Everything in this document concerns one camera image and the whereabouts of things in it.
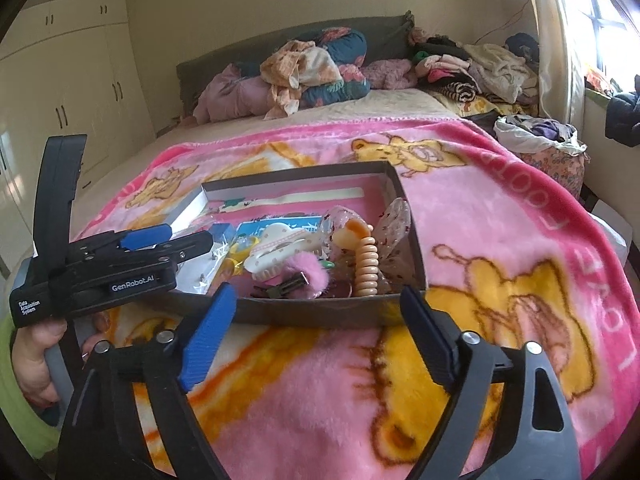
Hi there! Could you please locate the pink cartoon printed blanket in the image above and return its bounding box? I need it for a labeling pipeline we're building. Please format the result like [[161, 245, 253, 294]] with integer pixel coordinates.
[[70, 119, 640, 480]]

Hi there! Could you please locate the cream curtain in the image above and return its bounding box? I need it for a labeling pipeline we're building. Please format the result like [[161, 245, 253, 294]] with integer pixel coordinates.
[[522, 0, 601, 126]]

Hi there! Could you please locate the pink fluffy hair clip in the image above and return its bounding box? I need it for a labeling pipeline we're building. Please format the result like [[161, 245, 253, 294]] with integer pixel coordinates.
[[267, 252, 331, 301]]

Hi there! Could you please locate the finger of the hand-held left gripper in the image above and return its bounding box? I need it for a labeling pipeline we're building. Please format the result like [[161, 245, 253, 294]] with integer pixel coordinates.
[[82, 225, 173, 257], [125, 231, 214, 262]]

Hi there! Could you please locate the white hair claw clip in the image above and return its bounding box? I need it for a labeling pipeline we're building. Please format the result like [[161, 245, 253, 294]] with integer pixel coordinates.
[[245, 225, 321, 281]]

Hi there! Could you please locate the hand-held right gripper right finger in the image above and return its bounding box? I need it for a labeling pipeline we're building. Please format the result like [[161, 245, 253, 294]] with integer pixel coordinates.
[[399, 285, 583, 480]]

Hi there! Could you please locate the pile of clothes on bed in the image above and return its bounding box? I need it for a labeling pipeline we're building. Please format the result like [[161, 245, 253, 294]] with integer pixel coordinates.
[[176, 10, 416, 121]]

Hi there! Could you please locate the pink padded garment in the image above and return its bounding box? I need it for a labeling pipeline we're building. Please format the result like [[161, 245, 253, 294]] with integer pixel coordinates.
[[192, 62, 276, 123]]

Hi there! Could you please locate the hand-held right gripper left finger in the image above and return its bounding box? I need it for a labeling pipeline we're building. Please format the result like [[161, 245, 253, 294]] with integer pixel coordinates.
[[55, 282, 238, 480]]

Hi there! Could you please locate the cream wardrobe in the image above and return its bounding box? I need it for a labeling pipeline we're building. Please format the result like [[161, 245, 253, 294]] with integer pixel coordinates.
[[0, 0, 156, 281]]

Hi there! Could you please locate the bag of yellow hoop earrings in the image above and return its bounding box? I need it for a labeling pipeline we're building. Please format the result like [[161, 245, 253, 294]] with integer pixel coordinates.
[[197, 232, 256, 291]]

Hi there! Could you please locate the dark jacket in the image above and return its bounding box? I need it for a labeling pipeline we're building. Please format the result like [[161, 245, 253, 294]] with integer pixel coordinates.
[[605, 75, 640, 148]]

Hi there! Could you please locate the cream orange floral cloth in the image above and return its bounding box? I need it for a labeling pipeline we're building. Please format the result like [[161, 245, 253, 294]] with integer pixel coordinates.
[[260, 40, 343, 121]]

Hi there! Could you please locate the pink knit cloth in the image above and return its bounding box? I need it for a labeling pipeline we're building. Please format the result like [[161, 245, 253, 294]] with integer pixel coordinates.
[[365, 59, 418, 90]]

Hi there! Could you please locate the beige spiral hair tie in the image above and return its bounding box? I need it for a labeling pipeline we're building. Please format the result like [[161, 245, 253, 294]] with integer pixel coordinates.
[[354, 237, 383, 297]]

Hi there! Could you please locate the yellow printed cloth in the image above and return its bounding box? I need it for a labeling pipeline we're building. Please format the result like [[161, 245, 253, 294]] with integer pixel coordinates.
[[440, 87, 521, 121]]

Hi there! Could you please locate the dark cardboard box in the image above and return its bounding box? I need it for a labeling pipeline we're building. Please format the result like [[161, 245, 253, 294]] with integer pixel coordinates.
[[160, 161, 428, 330]]

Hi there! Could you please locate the brown hair clip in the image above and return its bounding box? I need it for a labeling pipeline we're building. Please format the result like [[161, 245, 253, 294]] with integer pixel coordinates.
[[327, 280, 358, 300]]

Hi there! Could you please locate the person's left hand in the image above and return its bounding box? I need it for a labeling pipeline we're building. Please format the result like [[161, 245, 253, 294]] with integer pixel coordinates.
[[11, 310, 111, 406]]

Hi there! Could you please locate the dotted sheer hair bow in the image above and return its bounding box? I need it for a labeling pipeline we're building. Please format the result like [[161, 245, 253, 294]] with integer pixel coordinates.
[[325, 197, 412, 281]]

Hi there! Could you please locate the pile of mixed clothes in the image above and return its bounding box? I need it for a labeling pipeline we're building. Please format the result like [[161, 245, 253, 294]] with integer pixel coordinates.
[[410, 32, 543, 106]]

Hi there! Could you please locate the beige bed sheet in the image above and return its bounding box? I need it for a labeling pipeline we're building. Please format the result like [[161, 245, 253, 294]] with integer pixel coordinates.
[[70, 87, 466, 211]]

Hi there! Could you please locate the bag of dark clothes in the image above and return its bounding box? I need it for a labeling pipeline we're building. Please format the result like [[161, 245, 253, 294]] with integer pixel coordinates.
[[494, 114, 591, 196]]

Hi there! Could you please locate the dark floral quilt roll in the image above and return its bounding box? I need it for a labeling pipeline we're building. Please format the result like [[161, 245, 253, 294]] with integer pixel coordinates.
[[287, 29, 373, 108]]

